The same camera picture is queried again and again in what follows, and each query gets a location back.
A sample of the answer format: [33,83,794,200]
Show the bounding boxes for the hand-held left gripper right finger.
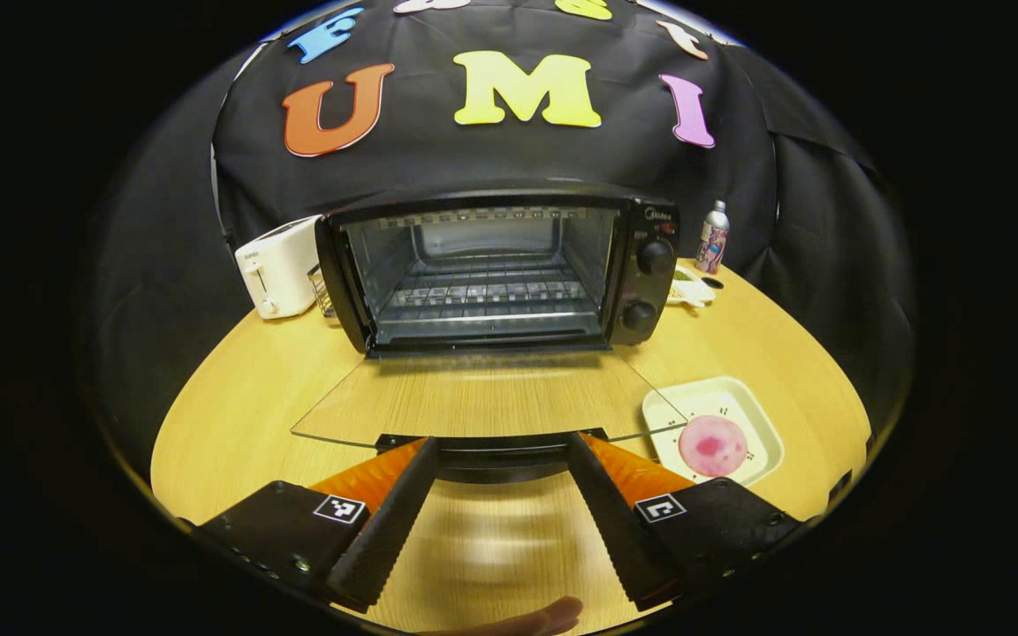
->
[567,431,801,612]

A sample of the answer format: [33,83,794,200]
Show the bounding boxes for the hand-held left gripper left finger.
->
[195,435,439,615]

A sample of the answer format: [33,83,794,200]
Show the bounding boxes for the pink round food slice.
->
[679,415,749,478]

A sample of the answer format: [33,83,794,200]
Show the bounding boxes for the cream square plate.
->
[642,376,786,488]

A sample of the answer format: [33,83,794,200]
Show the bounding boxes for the black electric oven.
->
[291,190,691,485]

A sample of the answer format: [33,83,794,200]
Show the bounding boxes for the white divided bean tray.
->
[666,263,717,308]

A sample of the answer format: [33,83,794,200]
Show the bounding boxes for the white toaster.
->
[235,215,326,321]

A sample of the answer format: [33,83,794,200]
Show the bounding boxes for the silver printed bottle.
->
[695,200,731,276]

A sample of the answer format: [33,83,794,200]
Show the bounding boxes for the metal wire basket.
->
[308,263,338,319]

